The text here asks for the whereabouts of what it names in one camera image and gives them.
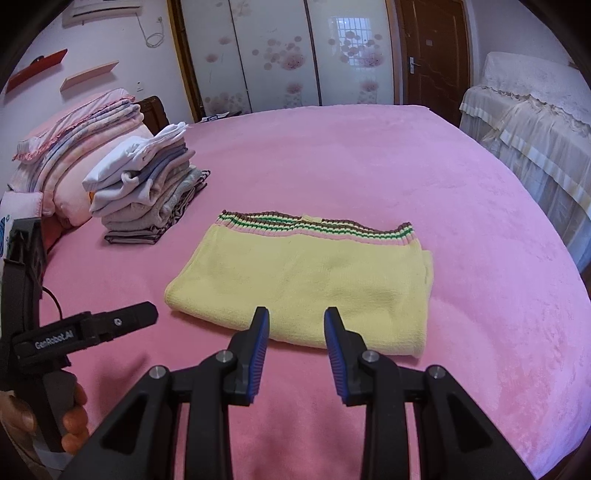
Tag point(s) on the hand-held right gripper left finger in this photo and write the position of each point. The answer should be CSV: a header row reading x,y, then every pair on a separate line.
x,y
259,341

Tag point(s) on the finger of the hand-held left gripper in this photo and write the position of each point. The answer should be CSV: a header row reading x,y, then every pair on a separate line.
x,y
124,321

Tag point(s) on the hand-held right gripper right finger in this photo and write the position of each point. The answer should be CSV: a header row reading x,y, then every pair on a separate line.
x,y
333,344

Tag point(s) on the yellow striped knit sweater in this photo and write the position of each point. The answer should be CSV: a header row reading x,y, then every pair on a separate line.
x,y
300,277

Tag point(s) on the stack of folded clothes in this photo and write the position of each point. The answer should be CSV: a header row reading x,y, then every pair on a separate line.
x,y
147,194

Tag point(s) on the person's left hand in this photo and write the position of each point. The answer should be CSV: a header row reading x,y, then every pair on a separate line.
x,y
76,420

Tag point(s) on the pile of folded pink blankets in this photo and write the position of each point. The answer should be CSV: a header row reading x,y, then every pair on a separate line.
x,y
74,143

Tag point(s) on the pink bed blanket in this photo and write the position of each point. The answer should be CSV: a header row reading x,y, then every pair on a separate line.
x,y
369,161

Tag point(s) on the wooden headboard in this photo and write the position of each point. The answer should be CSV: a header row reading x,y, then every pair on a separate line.
x,y
154,115

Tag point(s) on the floral sliding wardrobe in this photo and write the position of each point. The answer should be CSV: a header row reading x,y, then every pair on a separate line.
x,y
286,55

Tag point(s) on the white air conditioner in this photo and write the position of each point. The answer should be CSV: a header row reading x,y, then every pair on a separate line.
x,y
101,10

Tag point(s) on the white lace covered furniture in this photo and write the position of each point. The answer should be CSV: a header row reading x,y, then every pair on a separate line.
x,y
535,120

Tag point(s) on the brown wooden door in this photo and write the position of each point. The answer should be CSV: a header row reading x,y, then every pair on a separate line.
x,y
436,60

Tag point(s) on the red wall shelf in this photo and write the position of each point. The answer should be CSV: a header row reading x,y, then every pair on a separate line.
x,y
37,71

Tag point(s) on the pink wall shelf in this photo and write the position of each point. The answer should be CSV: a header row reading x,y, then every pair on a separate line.
x,y
90,76

